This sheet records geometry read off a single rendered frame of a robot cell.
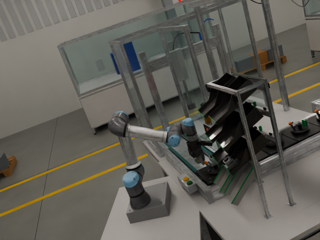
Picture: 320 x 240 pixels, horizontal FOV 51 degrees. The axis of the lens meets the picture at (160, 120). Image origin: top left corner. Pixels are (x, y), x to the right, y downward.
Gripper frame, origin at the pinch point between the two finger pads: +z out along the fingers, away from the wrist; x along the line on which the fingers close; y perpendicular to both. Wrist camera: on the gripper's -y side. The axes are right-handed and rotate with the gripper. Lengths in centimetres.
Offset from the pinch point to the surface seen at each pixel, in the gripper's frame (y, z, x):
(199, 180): 7.0, 11.0, 0.1
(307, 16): -446, 15, -408
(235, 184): -3.5, 2.2, 36.3
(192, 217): 25.3, 21.1, 20.9
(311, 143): -77, 14, 16
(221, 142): -1.5, -28.6, 38.2
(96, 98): 25, 33, -504
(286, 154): -55, 12, 17
